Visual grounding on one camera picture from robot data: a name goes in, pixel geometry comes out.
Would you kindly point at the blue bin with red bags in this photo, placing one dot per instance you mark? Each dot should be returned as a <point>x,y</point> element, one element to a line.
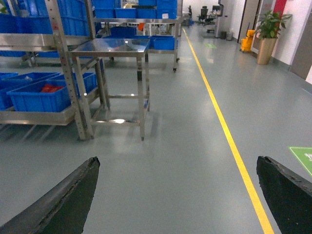
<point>29,98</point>

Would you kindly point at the plant in gold pot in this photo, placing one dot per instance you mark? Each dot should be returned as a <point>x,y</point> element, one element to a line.
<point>268,30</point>

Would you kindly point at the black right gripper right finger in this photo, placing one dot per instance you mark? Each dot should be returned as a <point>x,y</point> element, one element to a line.
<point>288,195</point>

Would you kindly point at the red bubble wrap bags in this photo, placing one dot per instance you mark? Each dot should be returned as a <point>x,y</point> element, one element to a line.
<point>49,88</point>

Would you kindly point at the rear steel cart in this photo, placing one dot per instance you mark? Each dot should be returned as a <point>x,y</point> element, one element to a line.
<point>159,13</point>

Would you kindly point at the small steel table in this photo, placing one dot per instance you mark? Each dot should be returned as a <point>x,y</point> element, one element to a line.
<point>89,55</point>

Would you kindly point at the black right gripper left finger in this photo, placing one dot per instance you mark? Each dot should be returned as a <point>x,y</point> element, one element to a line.
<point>63,209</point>

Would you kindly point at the steel shelf rack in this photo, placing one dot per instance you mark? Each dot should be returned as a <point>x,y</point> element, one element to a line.
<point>71,68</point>

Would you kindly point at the yellow mop bucket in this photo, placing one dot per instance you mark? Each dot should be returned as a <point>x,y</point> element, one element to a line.
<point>246,43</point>

